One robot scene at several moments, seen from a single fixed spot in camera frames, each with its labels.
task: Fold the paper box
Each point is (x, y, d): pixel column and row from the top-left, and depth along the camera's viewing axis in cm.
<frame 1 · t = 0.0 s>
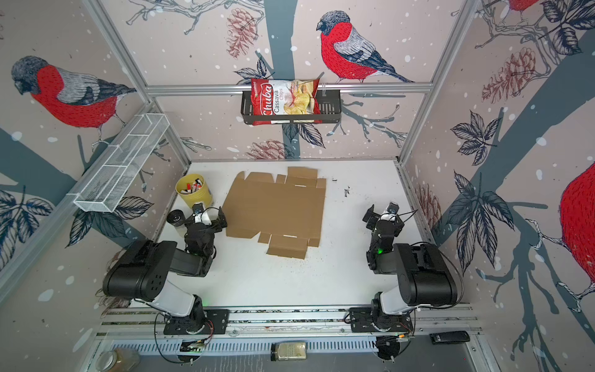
left hand: (205, 209, 89), fingers open
right hand: (382, 212, 89), fingers open
flat brown cardboard box: (280, 214, 102), on the table
yellow cup with markers: (192, 189, 97), point 12 cm above the table

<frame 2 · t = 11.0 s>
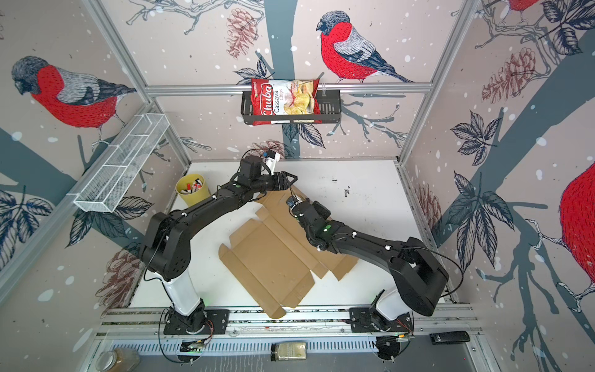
left hand: (292, 178, 85), fingers open
right hand: (312, 209, 86), fingers closed
flat brown cardboard box: (273, 254, 90), on the table
the other named things where they were.

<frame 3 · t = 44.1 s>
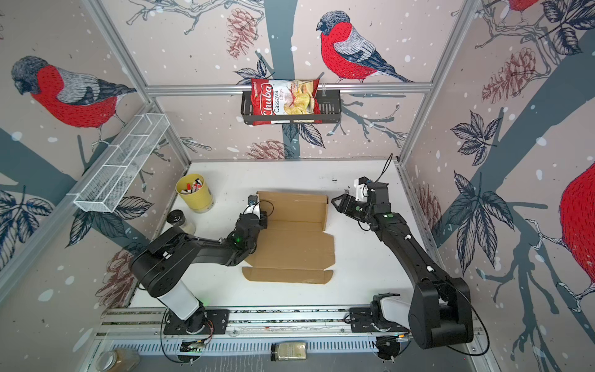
left hand: (258, 204, 90), fingers closed
right hand: (333, 206, 83), fingers open
flat brown cardboard box: (294, 248, 89), point 3 cm above the table
black lidded spice jar: (177, 218, 88), point 12 cm above the table
the other named things where they were.

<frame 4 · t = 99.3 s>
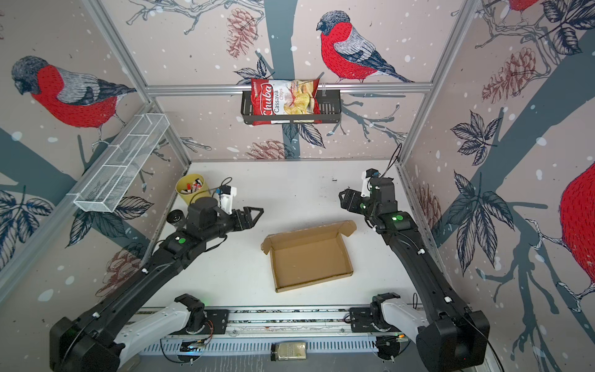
left hand: (254, 213, 74), fingers open
right hand: (343, 199, 79), fingers open
flat brown cardboard box: (310, 256, 89), on the table
the other named things where they were.

